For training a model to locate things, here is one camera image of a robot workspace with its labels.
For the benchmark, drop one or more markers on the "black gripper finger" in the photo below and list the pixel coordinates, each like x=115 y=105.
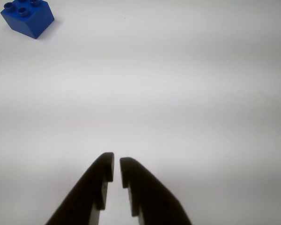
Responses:
x=84 y=199
x=152 y=201

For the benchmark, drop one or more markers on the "blue lego brick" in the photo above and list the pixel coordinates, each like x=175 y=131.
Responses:
x=30 y=23

